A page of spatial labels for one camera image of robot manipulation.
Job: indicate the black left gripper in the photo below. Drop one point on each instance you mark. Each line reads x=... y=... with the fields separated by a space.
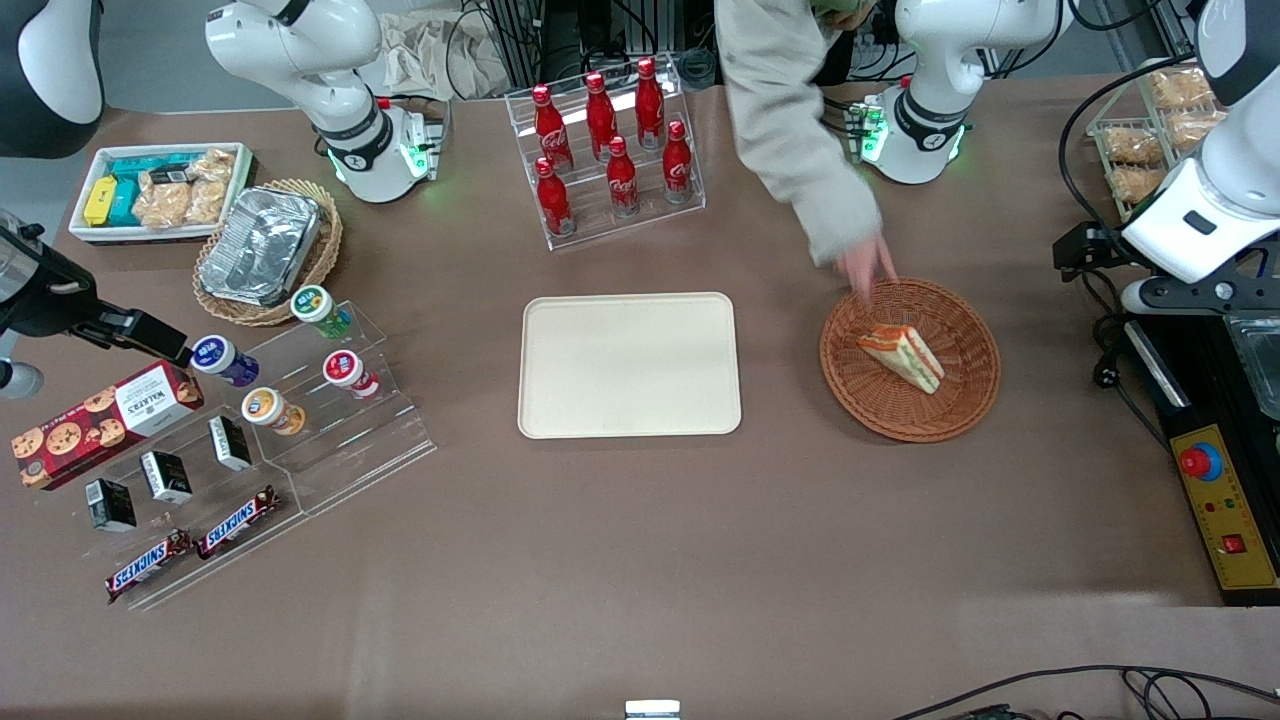
x=1080 y=246

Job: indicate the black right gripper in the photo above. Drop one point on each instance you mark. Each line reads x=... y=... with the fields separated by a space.
x=48 y=300

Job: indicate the triangular sandwich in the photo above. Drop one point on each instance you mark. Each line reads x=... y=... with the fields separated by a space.
x=905 y=358

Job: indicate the beige-sleeved person forearm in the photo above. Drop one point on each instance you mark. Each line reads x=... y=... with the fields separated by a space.
x=790 y=120

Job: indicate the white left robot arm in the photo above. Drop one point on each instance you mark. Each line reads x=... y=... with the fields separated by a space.
x=940 y=60

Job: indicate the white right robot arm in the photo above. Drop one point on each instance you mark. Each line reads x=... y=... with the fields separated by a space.
x=300 y=50

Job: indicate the aluminium foil tray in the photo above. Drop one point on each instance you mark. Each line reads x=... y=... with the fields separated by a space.
x=260 y=245

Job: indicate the brown round wicker basket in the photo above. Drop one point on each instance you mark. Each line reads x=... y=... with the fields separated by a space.
x=960 y=330

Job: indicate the tan oval wicker basket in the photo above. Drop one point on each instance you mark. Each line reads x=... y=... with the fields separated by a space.
x=325 y=250

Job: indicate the beige rectangular plastic tray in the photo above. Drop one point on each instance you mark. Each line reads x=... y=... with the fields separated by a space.
x=630 y=365

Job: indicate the person's bare hand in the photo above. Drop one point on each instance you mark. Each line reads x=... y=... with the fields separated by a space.
x=866 y=262

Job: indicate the bagged bread pastry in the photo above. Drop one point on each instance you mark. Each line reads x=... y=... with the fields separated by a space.
x=1135 y=185
x=1195 y=128
x=1132 y=146
x=1180 y=88

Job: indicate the blue-lid yogurt cup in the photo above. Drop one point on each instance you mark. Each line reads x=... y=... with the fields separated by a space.
x=222 y=358

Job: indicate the red Walkers cookie box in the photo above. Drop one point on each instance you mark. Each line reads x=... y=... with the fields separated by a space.
x=100 y=422

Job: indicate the white plastic snack bin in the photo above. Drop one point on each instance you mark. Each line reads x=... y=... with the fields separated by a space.
x=85 y=235

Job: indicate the small black carton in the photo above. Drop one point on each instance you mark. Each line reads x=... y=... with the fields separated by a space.
x=110 y=505
x=166 y=478
x=230 y=443

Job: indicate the clear bag of cookies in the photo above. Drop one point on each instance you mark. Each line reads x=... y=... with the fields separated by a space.
x=185 y=200

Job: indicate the yellow snack box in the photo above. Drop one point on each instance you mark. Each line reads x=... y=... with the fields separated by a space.
x=100 y=200

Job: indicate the orange-lid yogurt cup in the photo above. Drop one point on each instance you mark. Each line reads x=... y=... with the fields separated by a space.
x=270 y=410

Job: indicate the teal snack box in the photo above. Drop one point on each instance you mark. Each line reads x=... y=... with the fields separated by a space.
x=128 y=168

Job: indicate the black equipment stand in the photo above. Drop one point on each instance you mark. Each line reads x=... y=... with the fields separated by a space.
x=1200 y=380

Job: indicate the green-lid yogurt cup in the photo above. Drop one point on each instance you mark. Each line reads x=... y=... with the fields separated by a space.
x=318 y=308

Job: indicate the red-lid yogurt cup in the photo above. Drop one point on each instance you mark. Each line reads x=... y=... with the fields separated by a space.
x=348 y=372

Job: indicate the Snickers chocolate bar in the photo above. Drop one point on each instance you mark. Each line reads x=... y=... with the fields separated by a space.
x=148 y=566
x=238 y=522

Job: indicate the clear acrylic stepped display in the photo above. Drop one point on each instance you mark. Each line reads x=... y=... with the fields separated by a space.
x=350 y=450

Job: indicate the yellow emergency stop control box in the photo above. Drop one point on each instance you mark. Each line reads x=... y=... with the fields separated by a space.
x=1225 y=520

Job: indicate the crumpled beige paper bag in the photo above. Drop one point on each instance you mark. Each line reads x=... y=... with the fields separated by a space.
x=440 y=60

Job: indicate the red cola bottle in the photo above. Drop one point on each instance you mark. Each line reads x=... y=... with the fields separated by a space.
x=622 y=180
x=551 y=130
x=553 y=200
x=601 y=115
x=678 y=165
x=650 y=100

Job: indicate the black round cap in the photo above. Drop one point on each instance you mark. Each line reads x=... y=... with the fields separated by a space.
x=698 y=68

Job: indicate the clear acrylic bottle rack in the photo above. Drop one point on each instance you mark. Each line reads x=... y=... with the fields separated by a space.
x=585 y=225

